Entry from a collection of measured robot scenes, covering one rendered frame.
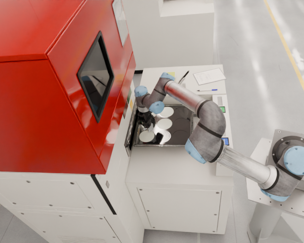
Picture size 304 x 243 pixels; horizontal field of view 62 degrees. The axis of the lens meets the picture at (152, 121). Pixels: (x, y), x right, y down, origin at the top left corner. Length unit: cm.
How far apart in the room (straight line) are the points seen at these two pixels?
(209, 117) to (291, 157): 41
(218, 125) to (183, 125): 64
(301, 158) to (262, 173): 17
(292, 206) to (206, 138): 65
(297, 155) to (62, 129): 96
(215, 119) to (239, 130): 181
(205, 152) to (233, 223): 130
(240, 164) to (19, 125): 88
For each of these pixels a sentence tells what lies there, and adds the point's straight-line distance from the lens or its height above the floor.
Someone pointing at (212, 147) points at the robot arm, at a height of 127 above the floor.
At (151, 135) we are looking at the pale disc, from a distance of 163.
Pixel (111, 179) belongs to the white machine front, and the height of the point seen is 104.
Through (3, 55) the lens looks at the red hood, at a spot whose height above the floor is 182.
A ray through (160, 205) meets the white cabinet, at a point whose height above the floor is 54.
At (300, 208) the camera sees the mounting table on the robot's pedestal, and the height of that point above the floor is 82.
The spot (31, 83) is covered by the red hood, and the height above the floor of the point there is 172.
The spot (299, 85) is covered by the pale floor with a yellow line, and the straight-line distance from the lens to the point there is 356.
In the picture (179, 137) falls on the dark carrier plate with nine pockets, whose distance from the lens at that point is 160.
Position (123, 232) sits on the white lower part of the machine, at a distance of 172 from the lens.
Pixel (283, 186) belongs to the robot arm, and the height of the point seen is 106.
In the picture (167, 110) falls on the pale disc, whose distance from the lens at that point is 177.
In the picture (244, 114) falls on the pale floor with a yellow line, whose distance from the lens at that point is 303.
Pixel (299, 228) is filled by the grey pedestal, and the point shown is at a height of 1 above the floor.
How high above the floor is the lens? 213
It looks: 46 degrees down
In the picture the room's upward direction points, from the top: 11 degrees counter-clockwise
